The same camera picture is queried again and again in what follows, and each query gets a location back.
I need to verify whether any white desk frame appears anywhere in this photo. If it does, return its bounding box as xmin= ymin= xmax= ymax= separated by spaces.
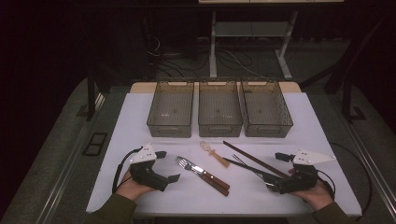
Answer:
xmin=198 ymin=0 xmax=345 ymax=81

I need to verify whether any person's right hand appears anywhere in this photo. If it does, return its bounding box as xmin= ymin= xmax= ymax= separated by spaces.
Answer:
xmin=290 ymin=179 xmax=334 ymax=212

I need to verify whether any transparent brown plastic bin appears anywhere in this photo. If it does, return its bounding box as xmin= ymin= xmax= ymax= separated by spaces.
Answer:
xmin=240 ymin=79 xmax=294 ymax=138
xmin=146 ymin=80 xmax=195 ymax=139
xmin=197 ymin=80 xmax=244 ymax=138

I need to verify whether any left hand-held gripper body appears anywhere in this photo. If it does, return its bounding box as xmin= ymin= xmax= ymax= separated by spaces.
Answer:
xmin=129 ymin=143 xmax=171 ymax=192

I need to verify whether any aluminium rail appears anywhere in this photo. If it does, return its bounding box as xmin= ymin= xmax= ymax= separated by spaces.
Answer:
xmin=34 ymin=92 xmax=106 ymax=224
xmin=339 ymin=118 xmax=396 ymax=216

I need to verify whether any brown chopstick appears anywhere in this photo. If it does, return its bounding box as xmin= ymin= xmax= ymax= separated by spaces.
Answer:
xmin=222 ymin=140 xmax=290 ymax=179
xmin=222 ymin=141 xmax=291 ymax=180

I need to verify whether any black chopstick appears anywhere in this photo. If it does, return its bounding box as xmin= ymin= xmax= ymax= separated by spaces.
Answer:
xmin=222 ymin=157 xmax=275 ymax=183
xmin=231 ymin=154 xmax=272 ymax=179

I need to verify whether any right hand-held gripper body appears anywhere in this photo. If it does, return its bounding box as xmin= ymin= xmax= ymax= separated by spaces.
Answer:
xmin=277 ymin=148 xmax=337 ymax=195

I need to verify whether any wooden spoon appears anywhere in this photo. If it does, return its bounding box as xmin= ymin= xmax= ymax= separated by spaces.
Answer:
xmin=199 ymin=140 xmax=232 ymax=169

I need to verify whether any left hand-held gripper cable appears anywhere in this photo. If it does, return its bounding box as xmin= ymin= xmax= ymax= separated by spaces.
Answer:
xmin=111 ymin=147 xmax=144 ymax=194

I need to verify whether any white table mat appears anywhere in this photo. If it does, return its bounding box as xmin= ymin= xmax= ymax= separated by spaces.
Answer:
xmin=86 ymin=91 xmax=363 ymax=218

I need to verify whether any bundle of black floor cables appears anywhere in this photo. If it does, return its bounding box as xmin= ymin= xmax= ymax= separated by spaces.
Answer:
xmin=146 ymin=34 xmax=265 ymax=80

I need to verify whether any person's left hand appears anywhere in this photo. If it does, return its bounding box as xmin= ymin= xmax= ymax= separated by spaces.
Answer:
xmin=115 ymin=169 xmax=157 ymax=202

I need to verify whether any black metal stand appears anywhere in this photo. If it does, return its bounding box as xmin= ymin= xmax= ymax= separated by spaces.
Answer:
xmin=325 ymin=12 xmax=396 ymax=123
xmin=76 ymin=68 xmax=98 ymax=122

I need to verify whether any fork with wooden handle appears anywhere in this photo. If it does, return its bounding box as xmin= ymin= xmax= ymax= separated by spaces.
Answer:
xmin=175 ymin=156 xmax=232 ymax=191
xmin=181 ymin=161 xmax=231 ymax=198

